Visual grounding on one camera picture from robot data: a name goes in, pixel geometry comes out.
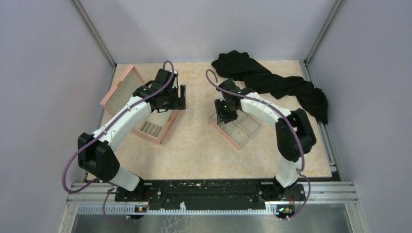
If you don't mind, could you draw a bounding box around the pink jewelry box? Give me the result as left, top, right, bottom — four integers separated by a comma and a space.
100, 65, 179, 145

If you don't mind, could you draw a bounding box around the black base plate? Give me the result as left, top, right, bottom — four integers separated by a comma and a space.
115, 178, 306, 211

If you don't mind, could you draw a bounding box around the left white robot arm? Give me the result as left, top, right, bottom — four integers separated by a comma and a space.
77, 67, 186, 201

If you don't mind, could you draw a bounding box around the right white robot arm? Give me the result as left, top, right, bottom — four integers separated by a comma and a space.
214, 79, 317, 200

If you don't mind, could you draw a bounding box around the beige divided tray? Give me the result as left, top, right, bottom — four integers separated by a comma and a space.
208, 111, 262, 150

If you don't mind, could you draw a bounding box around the black cloth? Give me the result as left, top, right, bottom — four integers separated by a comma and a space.
211, 50, 328, 124

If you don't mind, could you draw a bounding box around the white slotted cable duct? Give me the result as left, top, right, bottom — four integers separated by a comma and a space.
77, 203, 279, 216

